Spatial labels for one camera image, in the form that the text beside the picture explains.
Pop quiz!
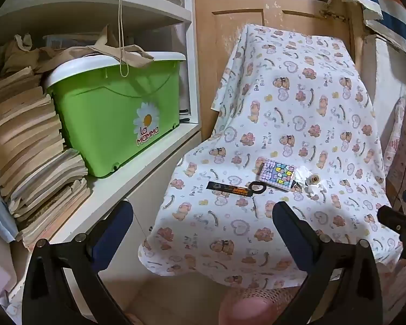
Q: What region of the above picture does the wooden door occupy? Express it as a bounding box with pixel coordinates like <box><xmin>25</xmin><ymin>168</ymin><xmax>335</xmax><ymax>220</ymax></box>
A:
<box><xmin>193</xmin><ymin>0</ymin><xmax>369</xmax><ymax>139</ymax></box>

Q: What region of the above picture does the small white paper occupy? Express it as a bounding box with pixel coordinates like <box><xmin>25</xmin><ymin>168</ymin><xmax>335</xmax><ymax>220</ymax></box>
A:
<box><xmin>304</xmin><ymin>174</ymin><xmax>327</xmax><ymax>200</ymax></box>

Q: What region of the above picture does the striped cloth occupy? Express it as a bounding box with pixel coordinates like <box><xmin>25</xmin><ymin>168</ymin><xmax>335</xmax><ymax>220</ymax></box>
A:
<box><xmin>335</xmin><ymin>0</ymin><xmax>406</xmax><ymax>65</ymax></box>

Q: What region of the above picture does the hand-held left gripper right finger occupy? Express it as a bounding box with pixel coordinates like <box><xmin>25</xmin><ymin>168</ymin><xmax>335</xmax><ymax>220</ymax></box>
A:
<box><xmin>272</xmin><ymin>201</ymin><xmax>384</xmax><ymax>325</ymax></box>

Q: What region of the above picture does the bear printed white cloth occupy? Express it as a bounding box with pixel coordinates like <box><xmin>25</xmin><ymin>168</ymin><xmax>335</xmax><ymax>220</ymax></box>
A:
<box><xmin>137</xmin><ymin>24</ymin><xmax>403</xmax><ymax>287</ymax></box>

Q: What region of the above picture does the pink plastic basket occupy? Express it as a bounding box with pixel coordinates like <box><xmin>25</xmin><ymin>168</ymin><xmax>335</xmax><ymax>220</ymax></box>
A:
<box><xmin>220</xmin><ymin>286</ymin><xmax>312</xmax><ymax>325</ymax></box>

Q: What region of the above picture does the green plastic bin white lid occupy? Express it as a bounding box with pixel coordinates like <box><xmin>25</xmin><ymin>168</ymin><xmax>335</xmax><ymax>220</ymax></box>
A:
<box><xmin>45</xmin><ymin>51</ymin><xmax>186</xmax><ymax>178</ymax></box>

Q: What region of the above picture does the white shelf unit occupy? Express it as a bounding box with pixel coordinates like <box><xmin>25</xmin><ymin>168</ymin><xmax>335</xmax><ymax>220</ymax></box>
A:
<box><xmin>0</xmin><ymin>0</ymin><xmax>204</xmax><ymax>312</ymax></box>

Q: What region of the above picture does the small pastel patterned box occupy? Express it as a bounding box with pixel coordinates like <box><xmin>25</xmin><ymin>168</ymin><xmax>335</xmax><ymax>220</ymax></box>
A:
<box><xmin>256</xmin><ymin>158</ymin><xmax>296</xmax><ymax>192</ymax></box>

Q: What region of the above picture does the stack of old books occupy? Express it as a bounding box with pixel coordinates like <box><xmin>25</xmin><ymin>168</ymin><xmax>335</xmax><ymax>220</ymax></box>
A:
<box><xmin>0</xmin><ymin>66</ymin><xmax>92</xmax><ymax>249</ymax></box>

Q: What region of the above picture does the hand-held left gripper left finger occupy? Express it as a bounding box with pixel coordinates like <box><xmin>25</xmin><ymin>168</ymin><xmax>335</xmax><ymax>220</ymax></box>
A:
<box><xmin>21</xmin><ymin>200</ymin><xmax>136</xmax><ymax>325</ymax></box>

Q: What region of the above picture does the white tissue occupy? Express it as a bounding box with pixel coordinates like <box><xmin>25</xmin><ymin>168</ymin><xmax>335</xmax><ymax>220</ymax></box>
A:
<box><xmin>293</xmin><ymin>166</ymin><xmax>313</xmax><ymax>187</ymax></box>

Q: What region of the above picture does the beige tote bag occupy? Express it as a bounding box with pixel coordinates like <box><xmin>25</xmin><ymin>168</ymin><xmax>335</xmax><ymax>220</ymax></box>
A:
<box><xmin>0</xmin><ymin>25</ymin><xmax>155</xmax><ymax>75</ymax></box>

